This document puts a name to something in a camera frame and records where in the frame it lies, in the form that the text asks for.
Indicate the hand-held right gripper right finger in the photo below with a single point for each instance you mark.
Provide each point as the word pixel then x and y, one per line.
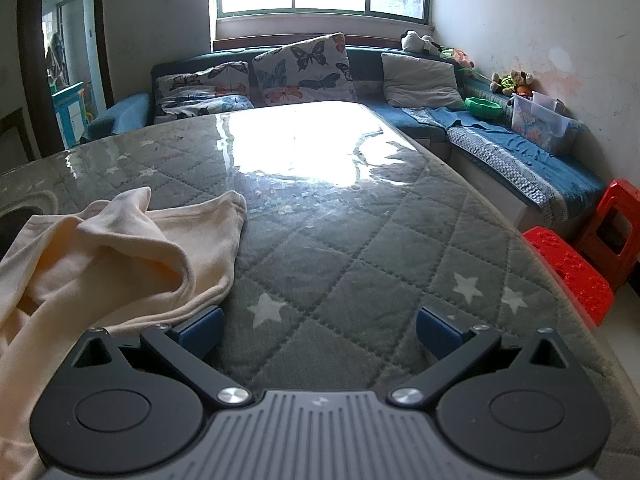
pixel 435 332

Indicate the brown and green plush toys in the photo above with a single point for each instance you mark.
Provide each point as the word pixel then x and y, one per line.
pixel 510 82

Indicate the red plastic stool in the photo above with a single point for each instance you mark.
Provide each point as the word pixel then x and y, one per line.
pixel 625 195
pixel 575 270

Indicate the blue towel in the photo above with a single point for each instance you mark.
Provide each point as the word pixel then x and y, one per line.
pixel 460 117

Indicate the green plastic bowl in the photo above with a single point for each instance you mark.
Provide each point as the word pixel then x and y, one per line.
pixel 482 107

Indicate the clear plastic storage box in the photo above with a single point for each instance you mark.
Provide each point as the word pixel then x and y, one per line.
pixel 540 125

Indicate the folded butterfly print quilt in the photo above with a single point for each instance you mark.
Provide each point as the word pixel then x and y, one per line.
pixel 200 108

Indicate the cream shirt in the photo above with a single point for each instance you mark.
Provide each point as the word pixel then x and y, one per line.
pixel 125 270

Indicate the green and pink plush toy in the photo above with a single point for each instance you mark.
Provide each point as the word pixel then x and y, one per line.
pixel 457 57

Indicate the turquoise cabinet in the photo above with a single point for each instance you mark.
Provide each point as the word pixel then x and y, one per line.
pixel 67 110

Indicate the grey pillow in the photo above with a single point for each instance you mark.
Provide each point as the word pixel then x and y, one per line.
pixel 420 80

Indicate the small butterfly print pillow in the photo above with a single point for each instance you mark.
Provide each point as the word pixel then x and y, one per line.
pixel 200 80

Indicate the large butterfly print pillow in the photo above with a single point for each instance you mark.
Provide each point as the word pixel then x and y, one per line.
pixel 300 70

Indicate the blue corner sofa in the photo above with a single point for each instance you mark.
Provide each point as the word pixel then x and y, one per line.
pixel 367 85

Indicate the blue sofa blanket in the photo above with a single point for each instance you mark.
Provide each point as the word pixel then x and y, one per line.
pixel 525 160

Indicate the grey quilted star table cover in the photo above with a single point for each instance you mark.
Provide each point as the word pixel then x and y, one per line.
pixel 350 240

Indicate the panda plush toy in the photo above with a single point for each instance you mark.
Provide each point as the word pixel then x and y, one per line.
pixel 415 40

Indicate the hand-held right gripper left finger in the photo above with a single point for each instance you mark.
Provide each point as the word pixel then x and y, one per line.
pixel 202 327

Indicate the dark wooden door frame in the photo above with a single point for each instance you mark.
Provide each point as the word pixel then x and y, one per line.
pixel 30 60

